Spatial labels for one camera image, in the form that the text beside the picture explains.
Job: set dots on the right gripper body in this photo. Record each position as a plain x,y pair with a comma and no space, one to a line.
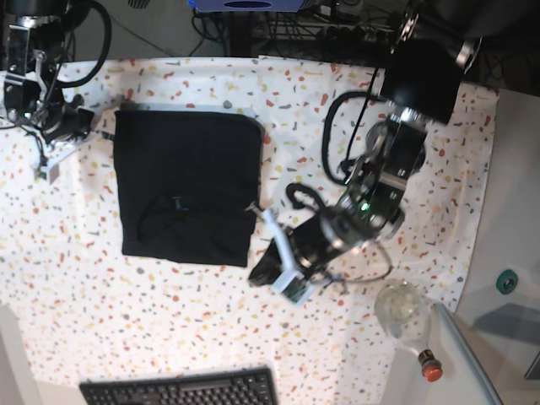
63,130

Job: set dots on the clear glass bottle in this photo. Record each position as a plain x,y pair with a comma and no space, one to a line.
405,317

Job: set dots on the blue box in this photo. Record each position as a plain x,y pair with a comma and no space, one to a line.
210,6

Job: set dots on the green tape roll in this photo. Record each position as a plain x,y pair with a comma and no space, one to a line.
506,282

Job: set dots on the black keyboard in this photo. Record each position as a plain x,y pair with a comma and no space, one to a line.
249,386

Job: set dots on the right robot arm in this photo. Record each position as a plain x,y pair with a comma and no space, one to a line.
33,93

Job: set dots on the black power strip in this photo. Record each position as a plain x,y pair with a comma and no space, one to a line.
371,33

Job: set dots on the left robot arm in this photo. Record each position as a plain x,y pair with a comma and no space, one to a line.
436,45

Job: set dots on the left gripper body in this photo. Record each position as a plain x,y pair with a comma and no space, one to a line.
284,267

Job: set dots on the black t-shirt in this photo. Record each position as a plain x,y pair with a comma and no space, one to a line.
185,182

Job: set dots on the grey metal rod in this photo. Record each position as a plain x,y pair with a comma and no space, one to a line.
467,375

